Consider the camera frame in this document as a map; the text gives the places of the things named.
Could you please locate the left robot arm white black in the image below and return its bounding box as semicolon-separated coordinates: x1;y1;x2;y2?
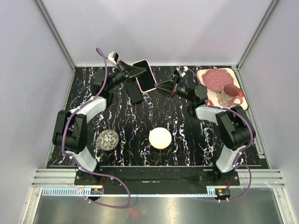
52;61;146;185

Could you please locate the pink phone case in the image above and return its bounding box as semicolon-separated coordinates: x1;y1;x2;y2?
132;59;157;93

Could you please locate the left aluminium frame post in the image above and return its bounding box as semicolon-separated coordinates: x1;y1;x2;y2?
33;0;76;71

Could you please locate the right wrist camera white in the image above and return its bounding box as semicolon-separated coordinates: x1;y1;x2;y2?
173;66;188;77

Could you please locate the white round bowl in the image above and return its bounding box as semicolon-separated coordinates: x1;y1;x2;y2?
149;127;172;150

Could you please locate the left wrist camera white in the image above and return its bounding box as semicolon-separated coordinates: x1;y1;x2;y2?
108;51;119;66

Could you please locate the white cable duct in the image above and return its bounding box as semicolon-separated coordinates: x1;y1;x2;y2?
42;187;216;197

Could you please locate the right aluminium frame post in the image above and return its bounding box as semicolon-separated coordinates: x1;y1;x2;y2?
236;0;280;70

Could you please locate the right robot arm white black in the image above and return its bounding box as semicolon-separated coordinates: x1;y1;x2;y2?
155;73;254;185

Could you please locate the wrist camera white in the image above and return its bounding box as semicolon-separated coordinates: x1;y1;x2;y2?
173;66;188;77
108;51;119;66

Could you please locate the pink dotted plate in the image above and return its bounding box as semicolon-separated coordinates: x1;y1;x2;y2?
201;69;234;93

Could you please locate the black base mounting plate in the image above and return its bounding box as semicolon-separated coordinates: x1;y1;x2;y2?
74;166;240;195

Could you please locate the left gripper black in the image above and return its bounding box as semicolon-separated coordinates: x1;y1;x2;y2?
107;60;147;91

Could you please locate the pink mug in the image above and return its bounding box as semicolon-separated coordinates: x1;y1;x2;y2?
218;84;243;107

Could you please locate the leaf patterned bowl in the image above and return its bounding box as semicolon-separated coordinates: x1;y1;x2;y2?
96;129;119;151

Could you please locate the aluminium frame post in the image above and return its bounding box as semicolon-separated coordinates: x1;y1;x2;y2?
236;0;280;70
33;0;76;71

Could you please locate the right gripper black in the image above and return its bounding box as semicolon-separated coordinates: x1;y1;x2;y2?
153;75;195;104

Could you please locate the aluminium front rail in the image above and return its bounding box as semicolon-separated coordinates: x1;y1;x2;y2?
33;167;285;188

